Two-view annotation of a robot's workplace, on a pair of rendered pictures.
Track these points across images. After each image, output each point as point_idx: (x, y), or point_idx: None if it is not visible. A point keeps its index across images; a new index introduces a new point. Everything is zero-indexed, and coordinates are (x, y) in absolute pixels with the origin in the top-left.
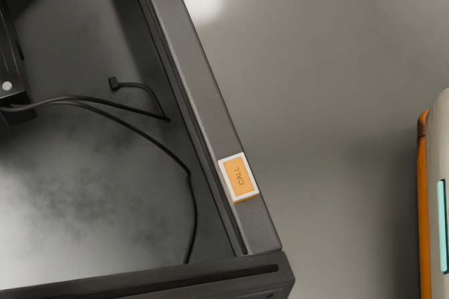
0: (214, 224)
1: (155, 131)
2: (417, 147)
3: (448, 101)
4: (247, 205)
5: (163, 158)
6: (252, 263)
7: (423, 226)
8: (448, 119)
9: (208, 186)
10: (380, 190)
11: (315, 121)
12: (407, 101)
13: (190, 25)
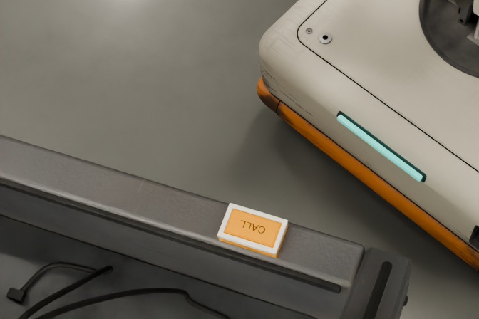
0: (261, 311)
1: (107, 293)
2: (284, 118)
3: (274, 50)
4: (289, 245)
5: (144, 308)
6: (368, 283)
7: (358, 170)
8: (290, 64)
9: (214, 285)
10: (291, 183)
11: (180, 187)
12: (232, 95)
13: (41, 151)
